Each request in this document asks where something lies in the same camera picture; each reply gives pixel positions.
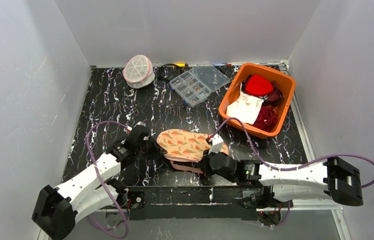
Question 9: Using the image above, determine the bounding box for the floral mesh laundry bag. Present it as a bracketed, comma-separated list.
[157, 129, 229, 175]

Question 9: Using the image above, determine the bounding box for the white round mesh laundry bag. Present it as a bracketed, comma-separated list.
[122, 54, 155, 89]

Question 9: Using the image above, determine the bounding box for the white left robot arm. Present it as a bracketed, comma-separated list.
[32, 124, 161, 240]

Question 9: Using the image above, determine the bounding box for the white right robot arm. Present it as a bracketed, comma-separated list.
[198, 152, 363, 207]

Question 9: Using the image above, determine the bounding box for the red bra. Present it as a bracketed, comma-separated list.
[241, 74, 274, 97]

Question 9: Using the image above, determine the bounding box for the white cloth garment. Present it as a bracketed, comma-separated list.
[226, 89, 265, 125]

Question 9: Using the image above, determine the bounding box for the dark red lace garment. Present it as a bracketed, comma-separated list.
[253, 106, 278, 132]

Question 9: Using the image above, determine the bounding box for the clear plastic screw organizer box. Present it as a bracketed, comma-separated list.
[169, 64, 232, 108]

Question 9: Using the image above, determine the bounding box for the orange plastic bin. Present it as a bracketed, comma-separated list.
[219, 63, 296, 139]

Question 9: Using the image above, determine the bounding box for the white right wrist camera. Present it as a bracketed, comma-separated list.
[206, 133, 224, 154]

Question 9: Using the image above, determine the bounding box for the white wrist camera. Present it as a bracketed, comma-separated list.
[126, 121, 146, 132]
[206, 133, 224, 154]

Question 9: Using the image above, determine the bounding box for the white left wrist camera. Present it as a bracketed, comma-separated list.
[126, 121, 146, 132]

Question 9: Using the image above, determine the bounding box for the black coiled cable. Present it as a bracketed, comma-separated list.
[157, 63, 185, 83]

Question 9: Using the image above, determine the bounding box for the aluminium table frame rail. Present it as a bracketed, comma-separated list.
[279, 59, 353, 240]

